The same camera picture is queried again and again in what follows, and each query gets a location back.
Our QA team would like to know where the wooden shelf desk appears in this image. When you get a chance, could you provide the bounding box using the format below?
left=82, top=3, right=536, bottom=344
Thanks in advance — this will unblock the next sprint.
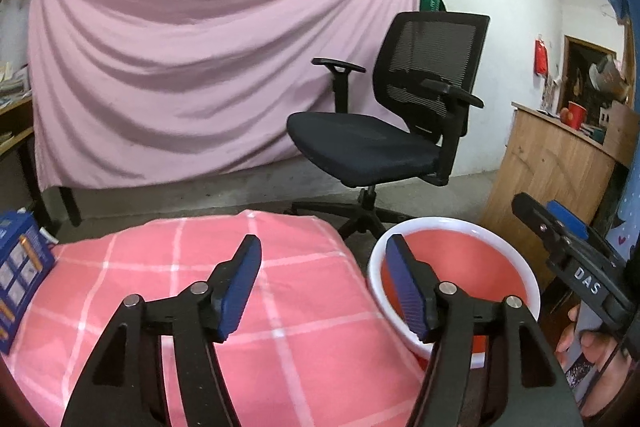
left=1, top=95, right=41, bottom=211

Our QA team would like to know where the blue cardboard box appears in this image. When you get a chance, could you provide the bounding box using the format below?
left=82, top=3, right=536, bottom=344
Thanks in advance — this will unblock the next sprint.
left=0, top=211, right=55, bottom=355

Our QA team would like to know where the green sign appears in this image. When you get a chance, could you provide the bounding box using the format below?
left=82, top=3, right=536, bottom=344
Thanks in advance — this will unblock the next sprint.
left=419, top=0, right=447, bottom=12

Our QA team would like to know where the pink checkered tablecloth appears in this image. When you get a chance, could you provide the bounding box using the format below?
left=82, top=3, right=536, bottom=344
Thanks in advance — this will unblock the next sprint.
left=1, top=211, right=422, bottom=426

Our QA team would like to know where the pink hanging sheet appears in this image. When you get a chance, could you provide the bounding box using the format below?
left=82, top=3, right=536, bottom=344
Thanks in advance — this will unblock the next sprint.
left=28, top=0, right=419, bottom=190

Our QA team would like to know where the red cup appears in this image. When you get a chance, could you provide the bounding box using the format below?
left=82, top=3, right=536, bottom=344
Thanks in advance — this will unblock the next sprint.
left=560, top=102, right=587, bottom=130

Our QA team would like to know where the red plastic trash bucket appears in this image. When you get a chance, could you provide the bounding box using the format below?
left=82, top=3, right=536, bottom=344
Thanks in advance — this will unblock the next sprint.
left=367, top=217, right=540, bottom=366

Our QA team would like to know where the wooden cabinet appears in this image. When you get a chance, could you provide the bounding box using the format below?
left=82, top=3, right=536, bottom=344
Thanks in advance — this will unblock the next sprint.
left=479, top=100, right=640, bottom=258

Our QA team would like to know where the stack of books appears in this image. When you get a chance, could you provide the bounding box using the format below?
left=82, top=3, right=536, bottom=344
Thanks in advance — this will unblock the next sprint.
left=0, top=62, right=32, bottom=107

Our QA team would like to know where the person's right hand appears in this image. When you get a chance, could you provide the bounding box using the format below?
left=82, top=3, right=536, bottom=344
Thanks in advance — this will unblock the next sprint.
left=555, top=305, right=632, bottom=418

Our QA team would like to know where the black office chair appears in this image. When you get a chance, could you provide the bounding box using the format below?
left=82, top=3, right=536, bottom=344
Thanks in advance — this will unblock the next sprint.
left=286, top=12, right=490, bottom=239

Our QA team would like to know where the red hanging ornament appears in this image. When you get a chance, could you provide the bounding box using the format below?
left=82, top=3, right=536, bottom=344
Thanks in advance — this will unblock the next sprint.
left=534, top=37, right=549, bottom=78

